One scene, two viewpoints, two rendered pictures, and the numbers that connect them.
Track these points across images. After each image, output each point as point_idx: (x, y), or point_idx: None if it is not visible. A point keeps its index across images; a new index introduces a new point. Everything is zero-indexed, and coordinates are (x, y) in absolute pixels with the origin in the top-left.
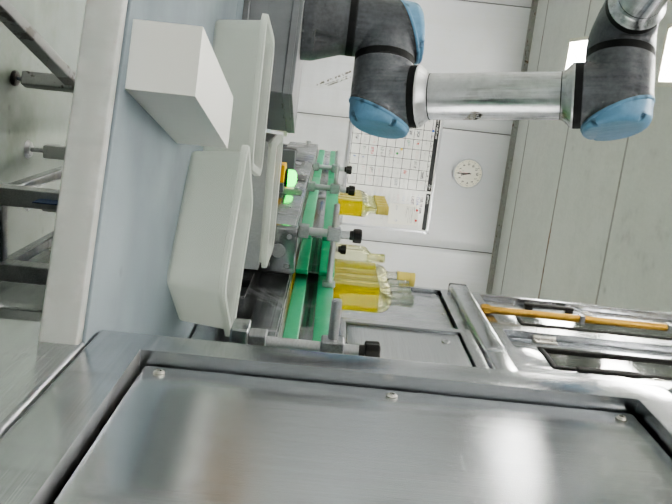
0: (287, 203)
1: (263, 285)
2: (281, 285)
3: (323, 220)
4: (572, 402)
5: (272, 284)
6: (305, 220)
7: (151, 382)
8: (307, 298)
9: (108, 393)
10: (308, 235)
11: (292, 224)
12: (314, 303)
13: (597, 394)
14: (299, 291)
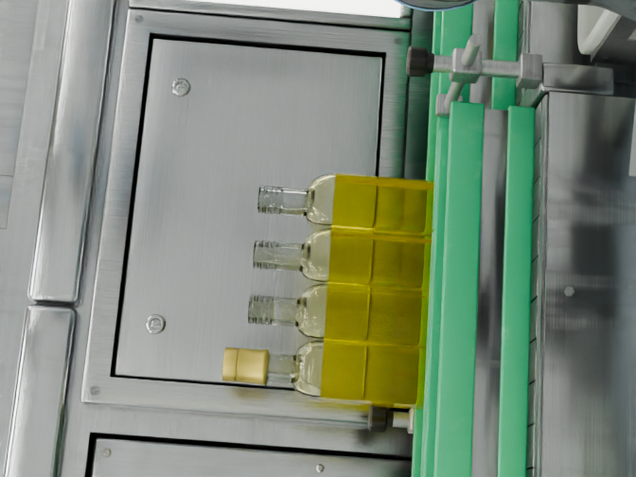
0: (579, 347)
1: (572, 17)
2: (540, 26)
3: (479, 290)
4: None
5: (556, 27)
6: (523, 251)
7: None
8: (487, 33)
9: None
10: (516, 79)
11: (555, 95)
12: (475, 8)
13: None
14: (503, 60)
